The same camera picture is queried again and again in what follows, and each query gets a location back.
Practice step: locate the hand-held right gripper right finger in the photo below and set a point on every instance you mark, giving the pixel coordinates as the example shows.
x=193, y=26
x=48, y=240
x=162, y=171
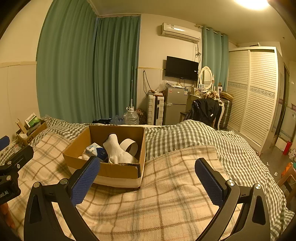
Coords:
x=209, y=183

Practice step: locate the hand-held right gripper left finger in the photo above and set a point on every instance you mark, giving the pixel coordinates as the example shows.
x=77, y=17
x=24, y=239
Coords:
x=84, y=183

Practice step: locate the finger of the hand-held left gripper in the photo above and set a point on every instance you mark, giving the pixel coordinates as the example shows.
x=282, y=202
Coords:
x=22, y=155
x=3, y=142

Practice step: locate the white cloth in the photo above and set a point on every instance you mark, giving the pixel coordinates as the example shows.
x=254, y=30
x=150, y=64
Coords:
x=84, y=156

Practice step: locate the pale blue tissue pack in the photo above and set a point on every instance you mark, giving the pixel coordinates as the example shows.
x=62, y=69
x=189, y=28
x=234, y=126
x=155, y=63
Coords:
x=93, y=148

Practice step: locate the white sock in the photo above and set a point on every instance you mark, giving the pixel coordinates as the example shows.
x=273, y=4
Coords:
x=115, y=150

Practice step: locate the white wide tape roll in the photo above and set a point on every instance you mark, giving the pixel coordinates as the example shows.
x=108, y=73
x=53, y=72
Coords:
x=124, y=141

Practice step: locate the person's left hand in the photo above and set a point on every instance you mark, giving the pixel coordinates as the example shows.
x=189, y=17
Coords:
x=4, y=214

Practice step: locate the small cluttered cardboard box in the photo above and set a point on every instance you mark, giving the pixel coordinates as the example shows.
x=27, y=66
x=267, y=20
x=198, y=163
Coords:
x=34, y=133

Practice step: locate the green and white carton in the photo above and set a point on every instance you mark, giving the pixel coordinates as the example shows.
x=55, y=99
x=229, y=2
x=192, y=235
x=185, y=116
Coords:
x=31, y=120

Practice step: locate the beige plaid blanket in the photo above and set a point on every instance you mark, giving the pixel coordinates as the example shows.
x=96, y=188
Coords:
x=161, y=185

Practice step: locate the green checked duvet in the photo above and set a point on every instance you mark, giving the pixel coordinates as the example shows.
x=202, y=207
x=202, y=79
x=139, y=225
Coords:
x=185, y=134

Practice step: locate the black floor bag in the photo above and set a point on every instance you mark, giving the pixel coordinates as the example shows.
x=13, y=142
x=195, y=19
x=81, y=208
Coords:
x=101, y=121

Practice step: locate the dark chair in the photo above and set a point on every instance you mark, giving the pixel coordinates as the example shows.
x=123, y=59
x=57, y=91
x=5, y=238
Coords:
x=183, y=115

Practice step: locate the black jacket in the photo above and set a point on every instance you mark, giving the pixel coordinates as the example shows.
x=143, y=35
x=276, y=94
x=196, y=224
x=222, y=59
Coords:
x=204, y=111

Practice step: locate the dark hard suitcase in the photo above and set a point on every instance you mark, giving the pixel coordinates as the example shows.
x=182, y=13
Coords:
x=225, y=111

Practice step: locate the large clear water jug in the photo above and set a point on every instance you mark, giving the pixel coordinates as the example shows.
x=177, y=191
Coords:
x=130, y=118

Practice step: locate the silver small fridge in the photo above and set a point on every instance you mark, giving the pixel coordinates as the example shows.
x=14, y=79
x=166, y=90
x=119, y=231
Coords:
x=175, y=106

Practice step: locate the red fire extinguisher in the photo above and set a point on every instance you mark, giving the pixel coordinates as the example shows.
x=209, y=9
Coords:
x=286, y=147

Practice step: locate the fluffy brown item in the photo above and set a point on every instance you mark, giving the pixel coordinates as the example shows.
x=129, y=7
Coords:
x=211, y=95

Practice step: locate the dark patterned bag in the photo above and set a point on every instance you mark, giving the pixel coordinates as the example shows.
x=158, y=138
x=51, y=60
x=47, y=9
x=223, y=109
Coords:
x=141, y=115

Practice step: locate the white hard suitcase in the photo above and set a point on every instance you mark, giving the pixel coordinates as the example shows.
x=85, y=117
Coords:
x=155, y=111

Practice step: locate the white louvred wardrobe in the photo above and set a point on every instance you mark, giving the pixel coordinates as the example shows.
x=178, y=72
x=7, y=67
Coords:
x=252, y=95

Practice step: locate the wide green curtain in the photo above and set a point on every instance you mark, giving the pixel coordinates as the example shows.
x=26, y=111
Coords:
x=67, y=62

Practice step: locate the thin white pole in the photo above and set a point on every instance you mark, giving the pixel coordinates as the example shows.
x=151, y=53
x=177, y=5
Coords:
x=132, y=88

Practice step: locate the white oval vanity mirror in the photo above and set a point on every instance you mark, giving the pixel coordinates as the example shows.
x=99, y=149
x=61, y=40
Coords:
x=205, y=76

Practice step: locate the clear plastic bag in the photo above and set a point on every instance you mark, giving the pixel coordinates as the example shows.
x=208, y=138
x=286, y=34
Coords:
x=161, y=86

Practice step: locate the green corner curtain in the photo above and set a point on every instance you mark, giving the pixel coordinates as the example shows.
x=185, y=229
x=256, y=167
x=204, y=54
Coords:
x=118, y=67

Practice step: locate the narrow green curtain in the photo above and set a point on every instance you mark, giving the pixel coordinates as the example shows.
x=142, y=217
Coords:
x=214, y=58

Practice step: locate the white air conditioner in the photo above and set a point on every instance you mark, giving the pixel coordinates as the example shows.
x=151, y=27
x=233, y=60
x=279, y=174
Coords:
x=180, y=32

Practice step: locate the bright ceiling lamp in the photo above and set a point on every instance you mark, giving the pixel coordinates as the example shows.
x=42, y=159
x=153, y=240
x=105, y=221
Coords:
x=251, y=3

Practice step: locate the black wall television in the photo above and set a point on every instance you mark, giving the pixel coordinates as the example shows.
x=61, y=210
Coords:
x=181, y=68

